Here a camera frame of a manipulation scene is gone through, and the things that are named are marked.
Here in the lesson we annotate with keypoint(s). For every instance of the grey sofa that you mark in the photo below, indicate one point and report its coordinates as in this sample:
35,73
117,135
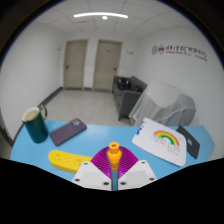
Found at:
128,98

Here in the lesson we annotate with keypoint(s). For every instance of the grey cloth-covered furniture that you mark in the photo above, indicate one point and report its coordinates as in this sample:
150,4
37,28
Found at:
163,103

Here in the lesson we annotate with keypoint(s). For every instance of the yellow power strip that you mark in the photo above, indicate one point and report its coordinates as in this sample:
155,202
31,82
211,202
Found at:
66,160

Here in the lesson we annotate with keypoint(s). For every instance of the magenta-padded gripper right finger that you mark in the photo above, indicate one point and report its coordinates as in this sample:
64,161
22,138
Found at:
136,172

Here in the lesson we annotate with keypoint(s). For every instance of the long ceiling light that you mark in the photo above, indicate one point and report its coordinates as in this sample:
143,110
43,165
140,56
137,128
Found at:
100,14

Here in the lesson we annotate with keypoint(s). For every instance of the black notebook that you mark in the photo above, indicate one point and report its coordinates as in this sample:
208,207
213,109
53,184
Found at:
189,141

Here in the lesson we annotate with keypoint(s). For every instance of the purple smartphone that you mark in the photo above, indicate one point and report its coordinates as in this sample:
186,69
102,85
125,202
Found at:
67,131

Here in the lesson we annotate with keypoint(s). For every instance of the black bag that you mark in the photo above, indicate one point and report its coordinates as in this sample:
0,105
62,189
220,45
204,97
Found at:
123,84

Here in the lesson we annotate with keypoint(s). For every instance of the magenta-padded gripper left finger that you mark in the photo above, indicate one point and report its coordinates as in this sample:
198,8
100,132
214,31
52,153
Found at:
90,173

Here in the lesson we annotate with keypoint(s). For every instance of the white rainbow-print mouse pad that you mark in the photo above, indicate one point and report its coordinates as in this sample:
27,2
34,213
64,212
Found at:
160,141

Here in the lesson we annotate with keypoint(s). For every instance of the beige door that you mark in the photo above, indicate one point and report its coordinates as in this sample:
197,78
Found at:
75,65
107,66

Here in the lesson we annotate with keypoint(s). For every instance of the round ceiling light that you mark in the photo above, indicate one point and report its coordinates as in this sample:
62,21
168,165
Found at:
104,17

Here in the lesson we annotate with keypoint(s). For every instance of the wall lettering sign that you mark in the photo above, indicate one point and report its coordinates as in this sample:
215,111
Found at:
180,51

